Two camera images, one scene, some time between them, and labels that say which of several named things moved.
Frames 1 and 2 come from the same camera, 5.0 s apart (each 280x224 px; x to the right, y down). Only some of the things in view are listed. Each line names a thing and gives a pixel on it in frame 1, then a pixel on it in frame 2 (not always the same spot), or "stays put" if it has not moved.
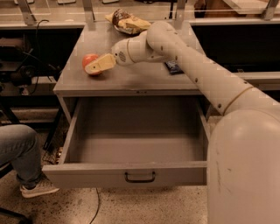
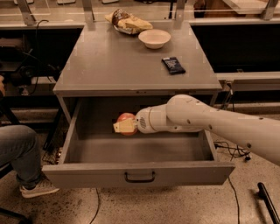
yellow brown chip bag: x=124 y=23 stays put
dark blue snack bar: x=173 y=68 stays put
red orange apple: x=87 y=59 -> x=127 y=115
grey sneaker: x=43 y=187 stays put
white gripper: x=120 y=53 -> x=143 y=120
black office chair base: x=4 y=169 stays put
